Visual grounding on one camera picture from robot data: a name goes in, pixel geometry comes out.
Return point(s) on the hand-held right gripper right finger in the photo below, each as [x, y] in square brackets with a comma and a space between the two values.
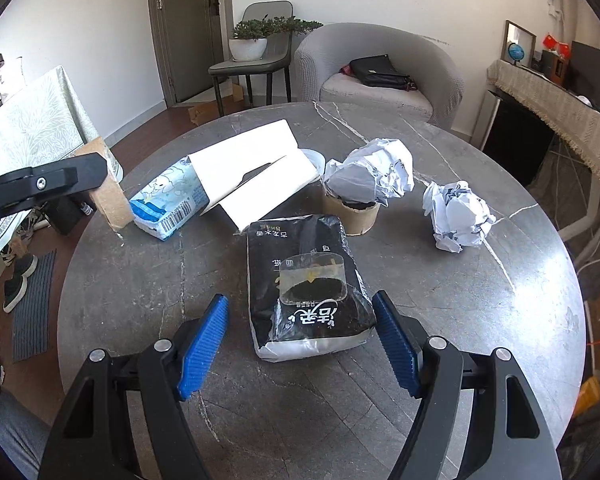
[395, 345]

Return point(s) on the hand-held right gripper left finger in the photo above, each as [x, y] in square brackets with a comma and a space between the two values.
[205, 345]

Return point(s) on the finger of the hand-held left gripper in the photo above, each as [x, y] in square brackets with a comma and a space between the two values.
[40, 183]

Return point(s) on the black tissue pack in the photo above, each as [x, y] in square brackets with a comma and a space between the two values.
[305, 250]

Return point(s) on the black box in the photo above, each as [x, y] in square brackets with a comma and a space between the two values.
[69, 217]

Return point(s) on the person's grey trouser leg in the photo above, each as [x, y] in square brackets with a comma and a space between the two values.
[17, 440]

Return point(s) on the table with pale patterned tablecloth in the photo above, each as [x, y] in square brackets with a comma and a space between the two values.
[35, 120]

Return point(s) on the brown cardboard piece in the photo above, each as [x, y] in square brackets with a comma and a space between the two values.
[111, 195]

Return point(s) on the dark striped floor mat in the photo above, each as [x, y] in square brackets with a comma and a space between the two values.
[35, 320]

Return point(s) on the black slip-on shoe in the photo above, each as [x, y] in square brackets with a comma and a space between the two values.
[20, 285]

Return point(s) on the blue and white tissue pack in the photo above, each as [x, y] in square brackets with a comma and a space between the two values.
[165, 200]

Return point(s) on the cardboard tape roll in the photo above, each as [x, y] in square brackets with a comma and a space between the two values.
[352, 217]

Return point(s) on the flat cardboard box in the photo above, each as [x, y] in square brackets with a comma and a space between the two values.
[202, 110]

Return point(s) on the large crumpled white paper ball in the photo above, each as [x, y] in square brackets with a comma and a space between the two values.
[375, 165]

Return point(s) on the white folded paper sheet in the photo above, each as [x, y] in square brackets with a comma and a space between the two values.
[260, 170]

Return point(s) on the small white bowl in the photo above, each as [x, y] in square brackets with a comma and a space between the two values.
[316, 160]

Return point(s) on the grey door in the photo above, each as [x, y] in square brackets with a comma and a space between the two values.
[190, 35]

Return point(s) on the potted plant in white pot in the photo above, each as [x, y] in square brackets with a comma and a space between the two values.
[250, 45]

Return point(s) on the grey dining chair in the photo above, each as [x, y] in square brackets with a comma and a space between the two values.
[275, 45]

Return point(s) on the black leather bag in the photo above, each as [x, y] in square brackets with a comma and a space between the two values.
[377, 71]

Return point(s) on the grey armchair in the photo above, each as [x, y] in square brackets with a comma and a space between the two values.
[430, 65]

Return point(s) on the sideboard with beige lace cloth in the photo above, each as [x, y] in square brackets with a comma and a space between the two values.
[570, 105]

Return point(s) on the small blue globe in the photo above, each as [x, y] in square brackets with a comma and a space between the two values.
[511, 52]

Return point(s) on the framed picture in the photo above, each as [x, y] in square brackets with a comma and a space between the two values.
[526, 35]

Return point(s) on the black monitor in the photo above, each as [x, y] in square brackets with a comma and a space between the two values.
[595, 70]

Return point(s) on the small red flags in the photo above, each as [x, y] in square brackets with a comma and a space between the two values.
[557, 42]

